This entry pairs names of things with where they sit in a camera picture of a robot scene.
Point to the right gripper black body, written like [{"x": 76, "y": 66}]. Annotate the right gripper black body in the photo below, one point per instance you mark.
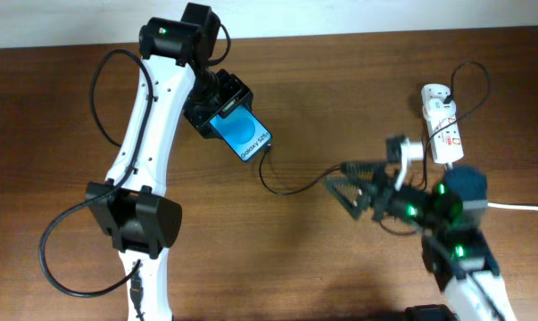
[{"x": 381, "y": 196}]

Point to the white USB charger plug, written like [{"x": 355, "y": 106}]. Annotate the white USB charger plug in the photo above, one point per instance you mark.
[{"x": 435, "y": 108}]

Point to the blue screen Galaxy smartphone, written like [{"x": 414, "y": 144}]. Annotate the blue screen Galaxy smartphone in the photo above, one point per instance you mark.
[{"x": 242, "y": 132}]

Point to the white power strip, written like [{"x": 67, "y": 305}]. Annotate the white power strip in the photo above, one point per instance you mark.
[{"x": 446, "y": 145}]

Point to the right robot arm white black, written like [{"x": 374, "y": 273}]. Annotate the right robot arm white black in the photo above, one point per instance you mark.
[{"x": 447, "y": 218}]

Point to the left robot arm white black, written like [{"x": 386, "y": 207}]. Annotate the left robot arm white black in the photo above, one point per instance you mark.
[{"x": 175, "y": 81}]

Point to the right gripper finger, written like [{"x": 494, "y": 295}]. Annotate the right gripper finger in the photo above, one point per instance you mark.
[
  {"x": 362, "y": 169},
  {"x": 353, "y": 199}
]

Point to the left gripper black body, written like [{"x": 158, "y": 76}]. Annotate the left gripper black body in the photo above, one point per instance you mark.
[{"x": 213, "y": 93}]

